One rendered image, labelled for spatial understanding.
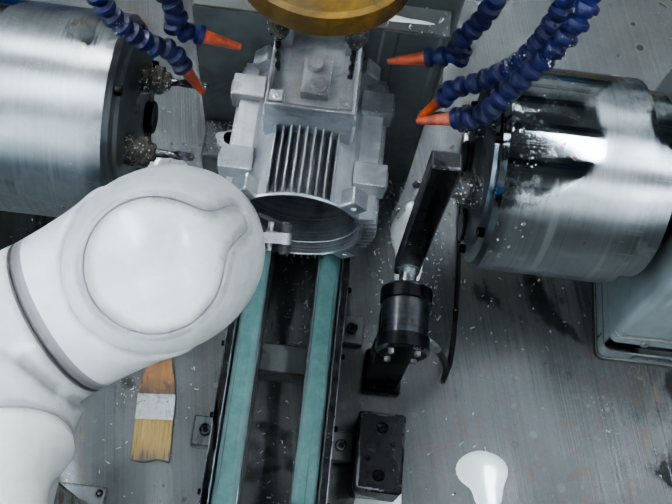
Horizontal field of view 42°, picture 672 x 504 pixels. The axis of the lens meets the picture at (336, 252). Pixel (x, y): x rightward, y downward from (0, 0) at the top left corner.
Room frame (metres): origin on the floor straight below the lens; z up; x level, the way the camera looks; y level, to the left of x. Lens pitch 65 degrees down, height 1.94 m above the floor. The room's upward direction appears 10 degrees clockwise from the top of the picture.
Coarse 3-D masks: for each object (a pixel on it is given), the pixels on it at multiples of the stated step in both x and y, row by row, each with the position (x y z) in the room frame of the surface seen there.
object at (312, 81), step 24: (288, 48) 0.63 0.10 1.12; (312, 48) 0.63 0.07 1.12; (336, 48) 0.64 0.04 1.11; (288, 72) 0.60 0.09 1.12; (312, 72) 0.59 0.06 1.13; (336, 72) 0.61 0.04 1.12; (360, 72) 0.62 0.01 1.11; (288, 96) 0.56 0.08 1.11; (312, 96) 0.56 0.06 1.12; (336, 96) 0.57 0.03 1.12; (264, 120) 0.53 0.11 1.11; (288, 120) 0.53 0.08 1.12; (312, 120) 0.53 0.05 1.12; (336, 120) 0.53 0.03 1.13
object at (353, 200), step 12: (264, 48) 0.64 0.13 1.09; (264, 60) 0.63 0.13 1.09; (372, 60) 0.65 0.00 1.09; (372, 72) 0.64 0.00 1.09; (372, 84) 0.63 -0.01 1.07; (240, 180) 0.46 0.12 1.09; (252, 180) 0.46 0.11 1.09; (252, 192) 0.45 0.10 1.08; (348, 192) 0.47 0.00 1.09; (360, 192) 0.47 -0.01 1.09; (348, 204) 0.46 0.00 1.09; (360, 204) 0.46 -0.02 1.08; (348, 252) 0.46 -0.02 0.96
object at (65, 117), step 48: (0, 0) 0.60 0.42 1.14; (0, 48) 0.52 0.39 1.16; (48, 48) 0.53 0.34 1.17; (96, 48) 0.54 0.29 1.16; (0, 96) 0.47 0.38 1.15; (48, 96) 0.48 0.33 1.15; (96, 96) 0.49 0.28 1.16; (144, 96) 0.58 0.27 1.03; (0, 144) 0.43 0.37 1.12; (48, 144) 0.44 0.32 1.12; (96, 144) 0.45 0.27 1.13; (144, 144) 0.49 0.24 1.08; (0, 192) 0.41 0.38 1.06; (48, 192) 0.41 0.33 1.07
